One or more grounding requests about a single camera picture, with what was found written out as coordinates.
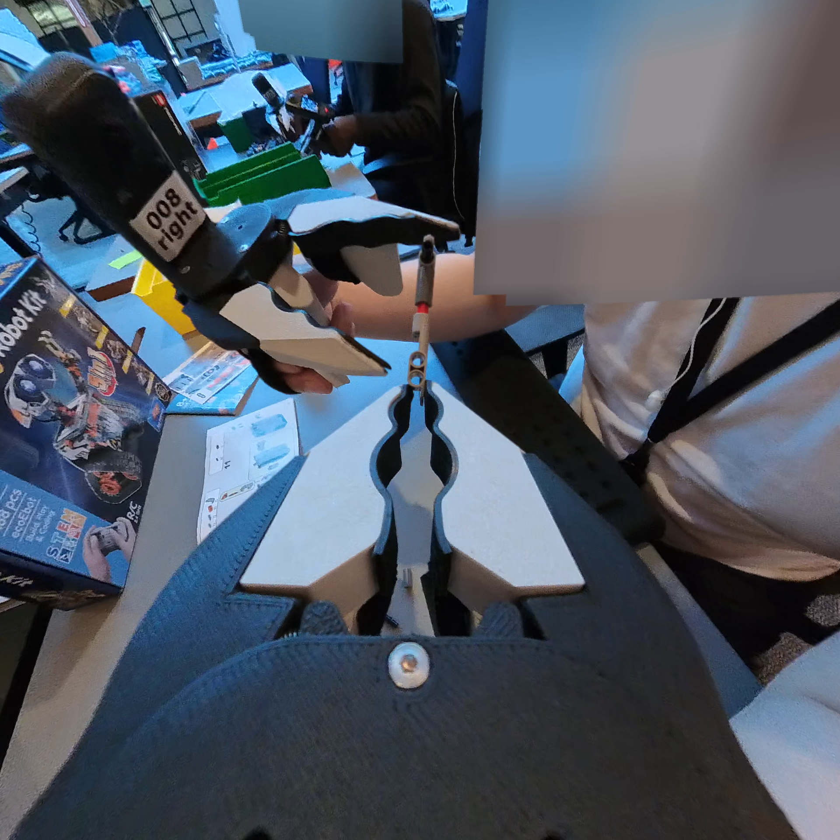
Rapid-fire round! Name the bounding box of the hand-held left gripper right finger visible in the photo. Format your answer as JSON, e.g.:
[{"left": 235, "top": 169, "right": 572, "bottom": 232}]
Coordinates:
[{"left": 420, "top": 384, "right": 587, "bottom": 636}]

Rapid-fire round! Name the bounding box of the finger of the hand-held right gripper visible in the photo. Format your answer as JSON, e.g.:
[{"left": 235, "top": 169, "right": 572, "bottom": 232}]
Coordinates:
[
  {"left": 287, "top": 197, "right": 462, "bottom": 298},
  {"left": 222, "top": 287, "right": 393, "bottom": 389}
]

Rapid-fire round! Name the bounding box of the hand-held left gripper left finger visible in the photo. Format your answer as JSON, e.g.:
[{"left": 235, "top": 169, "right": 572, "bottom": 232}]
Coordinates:
[{"left": 239, "top": 386, "right": 412, "bottom": 636}]

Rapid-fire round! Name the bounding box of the grey sleeve with dark pin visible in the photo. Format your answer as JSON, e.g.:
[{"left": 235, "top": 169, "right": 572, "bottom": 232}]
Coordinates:
[{"left": 415, "top": 235, "right": 439, "bottom": 304}]

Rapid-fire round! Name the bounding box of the grey connector red-tipped axle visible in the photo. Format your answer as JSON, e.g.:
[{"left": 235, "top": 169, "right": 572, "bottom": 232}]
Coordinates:
[{"left": 403, "top": 303, "right": 435, "bottom": 389}]

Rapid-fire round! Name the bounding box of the person's right hand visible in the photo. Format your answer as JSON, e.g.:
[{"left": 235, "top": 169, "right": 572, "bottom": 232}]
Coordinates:
[{"left": 271, "top": 271, "right": 357, "bottom": 396}]

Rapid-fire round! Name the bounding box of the folded instruction leaflet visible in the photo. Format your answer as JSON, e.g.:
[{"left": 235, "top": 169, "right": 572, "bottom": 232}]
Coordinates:
[{"left": 197, "top": 397, "right": 303, "bottom": 546}]

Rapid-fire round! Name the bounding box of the large green plastic bin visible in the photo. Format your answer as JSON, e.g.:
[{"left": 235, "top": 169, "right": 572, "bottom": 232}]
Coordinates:
[{"left": 196, "top": 141, "right": 332, "bottom": 207}]

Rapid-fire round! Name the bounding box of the instruction booklet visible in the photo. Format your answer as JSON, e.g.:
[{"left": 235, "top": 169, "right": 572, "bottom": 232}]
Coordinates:
[{"left": 163, "top": 340, "right": 258, "bottom": 416}]

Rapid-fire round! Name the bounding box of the small green plastic bin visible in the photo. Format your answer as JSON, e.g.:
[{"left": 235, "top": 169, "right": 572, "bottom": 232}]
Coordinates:
[{"left": 217, "top": 113, "right": 258, "bottom": 153}]

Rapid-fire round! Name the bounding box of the yellow plastic bin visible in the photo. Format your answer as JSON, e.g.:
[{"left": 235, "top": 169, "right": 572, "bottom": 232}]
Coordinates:
[{"left": 131, "top": 259, "right": 198, "bottom": 337}]

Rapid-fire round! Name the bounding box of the blue robot kit box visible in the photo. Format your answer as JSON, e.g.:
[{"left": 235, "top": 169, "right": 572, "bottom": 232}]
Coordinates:
[{"left": 0, "top": 256, "right": 175, "bottom": 613}]

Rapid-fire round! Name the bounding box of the operator in white shirt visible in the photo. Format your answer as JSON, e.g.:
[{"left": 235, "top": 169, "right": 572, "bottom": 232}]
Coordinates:
[{"left": 581, "top": 292, "right": 840, "bottom": 840}]

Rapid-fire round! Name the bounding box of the black harness strap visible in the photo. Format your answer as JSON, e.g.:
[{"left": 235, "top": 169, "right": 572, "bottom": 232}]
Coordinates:
[{"left": 620, "top": 297, "right": 840, "bottom": 487}]

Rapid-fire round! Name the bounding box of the white earphone cable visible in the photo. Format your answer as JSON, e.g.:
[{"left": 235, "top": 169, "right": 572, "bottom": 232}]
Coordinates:
[{"left": 646, "top": 295, "right": 742, "bottom": 404}]

